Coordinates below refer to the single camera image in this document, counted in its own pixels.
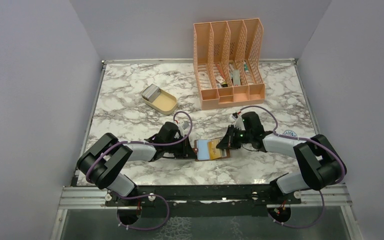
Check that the gold credit card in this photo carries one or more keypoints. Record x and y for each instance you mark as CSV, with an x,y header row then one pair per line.
x,y
214,153

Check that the orange plastic file organizer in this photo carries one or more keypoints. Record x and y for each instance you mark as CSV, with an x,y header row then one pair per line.
x,y
219,47

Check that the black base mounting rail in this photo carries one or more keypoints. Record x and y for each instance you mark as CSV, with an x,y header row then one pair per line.
x,y
194,201

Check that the small box in organizer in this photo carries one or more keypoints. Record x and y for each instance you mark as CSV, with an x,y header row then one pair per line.
x,y
220,82

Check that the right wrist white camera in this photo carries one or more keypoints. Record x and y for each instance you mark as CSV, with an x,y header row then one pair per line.
x,y
235,118

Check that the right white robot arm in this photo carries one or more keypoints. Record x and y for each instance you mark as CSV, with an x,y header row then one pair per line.
x,y
319,164

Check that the wrist white camera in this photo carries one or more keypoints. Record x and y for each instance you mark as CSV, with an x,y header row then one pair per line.
x,y
235,118
184,126

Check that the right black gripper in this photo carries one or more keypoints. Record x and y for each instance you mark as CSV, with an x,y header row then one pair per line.
x,y
226,142

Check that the brown leather card holder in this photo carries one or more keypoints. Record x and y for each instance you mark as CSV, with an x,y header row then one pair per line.
x,y
206,150

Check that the tan oval card tray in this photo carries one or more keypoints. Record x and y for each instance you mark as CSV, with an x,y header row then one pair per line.
x,y
165,103

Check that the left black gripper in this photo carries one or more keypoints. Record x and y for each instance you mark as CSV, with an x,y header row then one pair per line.
x,y
187,151

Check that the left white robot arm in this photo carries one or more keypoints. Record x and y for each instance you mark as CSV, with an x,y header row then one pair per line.
x,y
102,163

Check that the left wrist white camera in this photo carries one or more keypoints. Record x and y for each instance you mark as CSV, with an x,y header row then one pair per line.
x,y
184,126

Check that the green white tube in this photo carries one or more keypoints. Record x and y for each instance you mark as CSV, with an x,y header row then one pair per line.
x,y
246,69

